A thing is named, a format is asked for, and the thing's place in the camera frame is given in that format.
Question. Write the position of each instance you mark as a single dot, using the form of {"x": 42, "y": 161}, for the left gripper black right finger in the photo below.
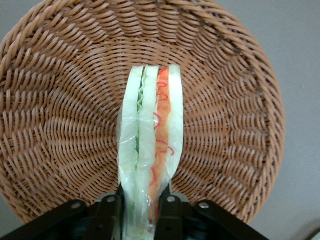
{"x": 172, "y": 217}

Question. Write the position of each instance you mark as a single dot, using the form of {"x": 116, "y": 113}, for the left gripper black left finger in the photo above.
{"x": 110, "y": 217}

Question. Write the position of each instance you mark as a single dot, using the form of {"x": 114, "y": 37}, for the triangle sandwich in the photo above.
{"x": 147, "y": 125}

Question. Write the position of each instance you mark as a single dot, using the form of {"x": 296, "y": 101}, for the round brown wicker basket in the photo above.
{"x": 62, "y": 100}

